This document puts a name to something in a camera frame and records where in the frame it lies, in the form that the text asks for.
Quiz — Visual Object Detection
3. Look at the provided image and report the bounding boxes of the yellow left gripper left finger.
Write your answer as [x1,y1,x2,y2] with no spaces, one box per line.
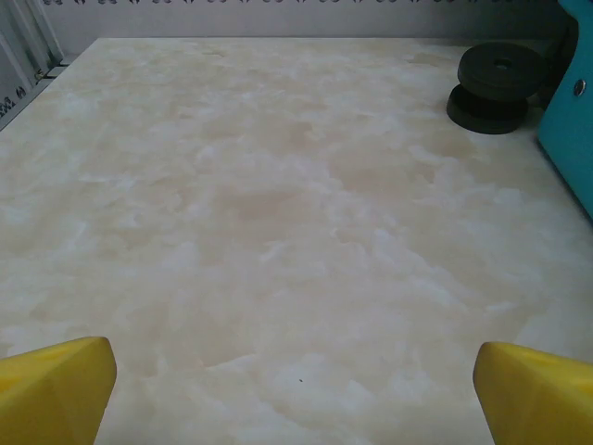
[0,337,117,445]

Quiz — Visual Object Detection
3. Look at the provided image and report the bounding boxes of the aluminium frame post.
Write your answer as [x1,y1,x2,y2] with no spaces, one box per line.
[0,0,64,89]

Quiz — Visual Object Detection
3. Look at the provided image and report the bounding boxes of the aluminium side rail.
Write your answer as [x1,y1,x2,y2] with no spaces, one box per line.
[0,57,66,134]

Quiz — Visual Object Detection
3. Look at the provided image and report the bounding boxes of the turquoise hard-shell suitcase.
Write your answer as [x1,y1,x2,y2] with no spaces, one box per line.
[446,0,593,219]

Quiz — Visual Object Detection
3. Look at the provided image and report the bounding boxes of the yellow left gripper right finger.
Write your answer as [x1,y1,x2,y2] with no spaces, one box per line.
[473,341,593,445]

